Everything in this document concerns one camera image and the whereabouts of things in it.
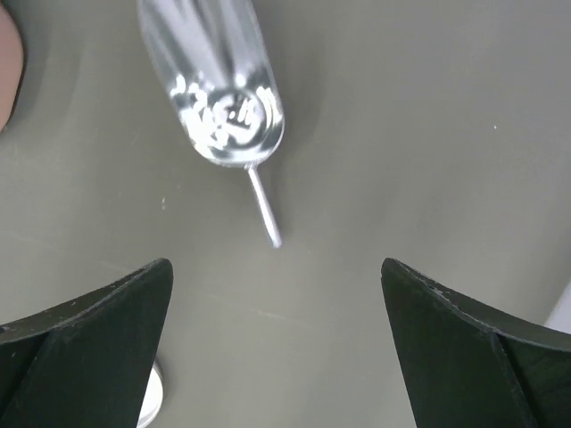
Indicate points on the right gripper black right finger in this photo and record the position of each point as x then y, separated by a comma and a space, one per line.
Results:
467, 364

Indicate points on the white round jar lid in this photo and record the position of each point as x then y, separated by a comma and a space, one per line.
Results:
153, 398

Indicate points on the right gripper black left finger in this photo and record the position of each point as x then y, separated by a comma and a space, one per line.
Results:
86, 362

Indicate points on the pink oval candy box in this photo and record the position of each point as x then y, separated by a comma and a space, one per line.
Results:
11, 64

